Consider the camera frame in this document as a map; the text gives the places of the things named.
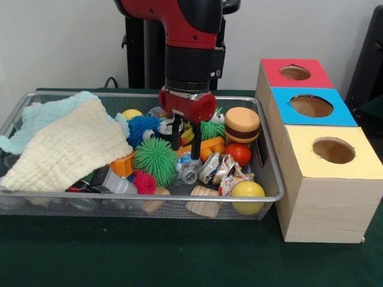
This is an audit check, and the large yellow ball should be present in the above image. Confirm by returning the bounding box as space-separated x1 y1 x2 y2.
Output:
230 180 266 216

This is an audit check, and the black chair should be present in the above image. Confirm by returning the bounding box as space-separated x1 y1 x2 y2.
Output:
345 5 383 104

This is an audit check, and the dark green table cloth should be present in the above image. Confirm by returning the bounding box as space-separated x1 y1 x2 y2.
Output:
0 87 383 287

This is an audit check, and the blue spiky ball with eyes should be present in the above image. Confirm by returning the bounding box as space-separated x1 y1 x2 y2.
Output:
127 115 164 149

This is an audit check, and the black soda can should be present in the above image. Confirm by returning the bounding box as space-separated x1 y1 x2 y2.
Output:
157 118 176 141

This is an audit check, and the light blue waffle cloth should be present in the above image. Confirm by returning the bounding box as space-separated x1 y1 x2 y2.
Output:
0 91 131 155

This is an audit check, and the neighbouring green covered table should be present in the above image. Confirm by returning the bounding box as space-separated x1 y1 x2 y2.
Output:
352 98 383 140

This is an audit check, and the crushed clear plastic bottle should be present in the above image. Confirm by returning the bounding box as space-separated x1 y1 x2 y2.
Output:
174 151 203 186

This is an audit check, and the plain green spiky ball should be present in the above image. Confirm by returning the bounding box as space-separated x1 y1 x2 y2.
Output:
133 138 180 188

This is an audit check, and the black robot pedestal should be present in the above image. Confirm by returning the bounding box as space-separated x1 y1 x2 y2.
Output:
121 0 242 90

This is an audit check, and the green spiky ball with eyes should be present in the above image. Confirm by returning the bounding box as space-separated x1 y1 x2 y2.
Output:
200 107 227 141

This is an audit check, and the toy burger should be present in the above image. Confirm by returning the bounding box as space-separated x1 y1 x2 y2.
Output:
224 106 262 144

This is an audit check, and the cream waffle cloth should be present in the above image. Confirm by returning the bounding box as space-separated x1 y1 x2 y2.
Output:
0 98 134 192

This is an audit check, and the wooden box with three holes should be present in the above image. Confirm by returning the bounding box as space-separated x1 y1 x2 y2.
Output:
255 58 383 243

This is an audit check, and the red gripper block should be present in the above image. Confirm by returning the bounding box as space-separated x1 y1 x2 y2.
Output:
158 88 218 160

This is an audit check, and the red tomato ball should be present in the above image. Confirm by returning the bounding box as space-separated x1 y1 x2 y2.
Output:
224 142 252 167

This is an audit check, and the shallow wire mesh bin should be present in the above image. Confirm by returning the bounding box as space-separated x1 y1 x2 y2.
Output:
0 91 285 221

